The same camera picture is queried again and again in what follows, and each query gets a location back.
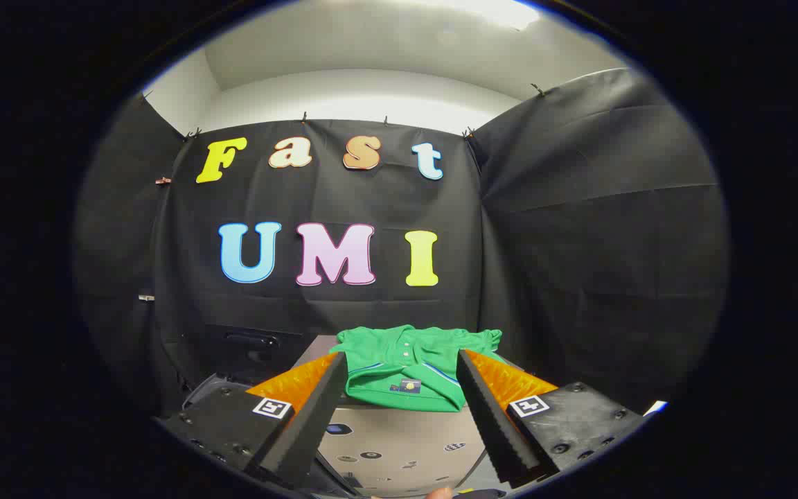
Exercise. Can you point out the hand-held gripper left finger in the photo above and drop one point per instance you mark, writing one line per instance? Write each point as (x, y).
(309, 423)

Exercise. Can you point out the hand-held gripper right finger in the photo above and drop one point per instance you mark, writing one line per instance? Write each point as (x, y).
(492, 423)

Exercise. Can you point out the washing machine lid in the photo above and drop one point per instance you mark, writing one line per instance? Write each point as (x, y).
(250, 346)

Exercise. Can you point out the green polo shirt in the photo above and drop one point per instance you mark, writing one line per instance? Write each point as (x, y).
(406, 371)

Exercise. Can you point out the black backdrop cloth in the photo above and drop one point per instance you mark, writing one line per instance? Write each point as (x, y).
(565, 242)

